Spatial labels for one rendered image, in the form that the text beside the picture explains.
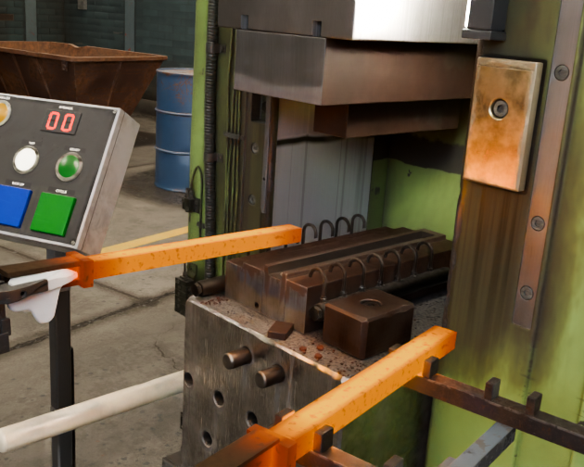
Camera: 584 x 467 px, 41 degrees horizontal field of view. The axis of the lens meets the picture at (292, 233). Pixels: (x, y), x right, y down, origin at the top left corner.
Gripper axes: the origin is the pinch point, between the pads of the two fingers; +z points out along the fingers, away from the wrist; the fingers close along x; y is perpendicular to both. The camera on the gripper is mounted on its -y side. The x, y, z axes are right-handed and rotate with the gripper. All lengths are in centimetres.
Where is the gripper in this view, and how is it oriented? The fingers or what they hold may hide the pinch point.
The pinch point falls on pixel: (62, 268)
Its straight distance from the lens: 97.8
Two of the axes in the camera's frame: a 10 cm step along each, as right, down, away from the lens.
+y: -0.4, 9.6, 2.8
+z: 7.3, -1.7, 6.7
